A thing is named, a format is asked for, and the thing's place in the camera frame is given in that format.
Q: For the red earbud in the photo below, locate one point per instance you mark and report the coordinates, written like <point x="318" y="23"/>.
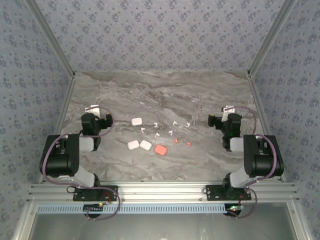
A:
<point x="175" y="140"/>
<point x="188" y="144"/>

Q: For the red earbud charging case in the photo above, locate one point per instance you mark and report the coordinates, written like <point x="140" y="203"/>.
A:
<point x="160" y="150"/>

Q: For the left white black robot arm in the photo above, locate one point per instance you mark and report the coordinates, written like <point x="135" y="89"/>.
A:
<point x="60" y="160"/>

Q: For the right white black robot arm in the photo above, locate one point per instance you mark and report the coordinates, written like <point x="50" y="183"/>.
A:
<point x="262" y="160"/>

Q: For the small black controller board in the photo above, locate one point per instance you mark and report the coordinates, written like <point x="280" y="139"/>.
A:
<point x="91" y="208"/>
<point x="232" y="212"/>

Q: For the grey metal lower panel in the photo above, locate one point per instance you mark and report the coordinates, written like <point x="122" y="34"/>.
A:
<point x="160" y="227"/>

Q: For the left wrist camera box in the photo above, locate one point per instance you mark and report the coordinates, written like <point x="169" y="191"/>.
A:
<point x="93" y="109"/>

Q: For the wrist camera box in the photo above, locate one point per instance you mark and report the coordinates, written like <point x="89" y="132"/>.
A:
<point x="228" y="109"/>
<point x="93" y="109"/>

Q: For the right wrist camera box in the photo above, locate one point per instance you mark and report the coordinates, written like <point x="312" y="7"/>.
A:
<point x="228" y="109"/>

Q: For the aluminium table side rail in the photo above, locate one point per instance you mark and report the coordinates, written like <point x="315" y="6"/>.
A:
<point x="63" y="107"/>
<point x="262" y="107"/>

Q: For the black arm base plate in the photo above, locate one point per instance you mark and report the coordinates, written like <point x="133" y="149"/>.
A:
<point x="112" y="191"/>
<point x="212" y="192"/>

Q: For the wide aluminium mounting rail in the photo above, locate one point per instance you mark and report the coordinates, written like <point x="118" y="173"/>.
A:
<point x="160" y="192"/>

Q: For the aluminium corner post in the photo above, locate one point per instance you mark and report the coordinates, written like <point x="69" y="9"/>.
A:
<point x="53" y="37"/>
<point x="270" y="37"/>

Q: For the aluminium lower frame post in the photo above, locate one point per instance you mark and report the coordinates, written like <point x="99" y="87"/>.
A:
<point x="298" y="222"/>
<point x="25" y="222"/>

